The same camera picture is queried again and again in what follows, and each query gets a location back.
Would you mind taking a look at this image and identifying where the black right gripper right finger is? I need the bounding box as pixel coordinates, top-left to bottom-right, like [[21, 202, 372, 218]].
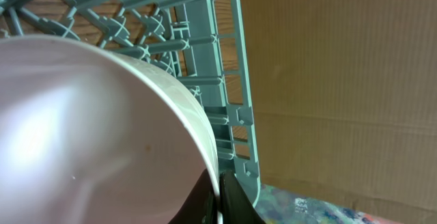
[[220, 171, 265, 224]]

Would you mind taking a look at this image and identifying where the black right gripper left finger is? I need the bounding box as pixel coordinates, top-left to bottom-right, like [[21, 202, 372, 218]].
[[169, 169, 215, 224]]

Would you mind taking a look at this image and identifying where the small pink-white dish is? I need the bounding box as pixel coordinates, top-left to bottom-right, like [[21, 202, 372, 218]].
[[1, 35, 220, 223]]

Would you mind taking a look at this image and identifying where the grey dishwasher rack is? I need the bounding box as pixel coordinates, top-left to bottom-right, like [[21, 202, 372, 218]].
[[1, 0, 261, 204]]

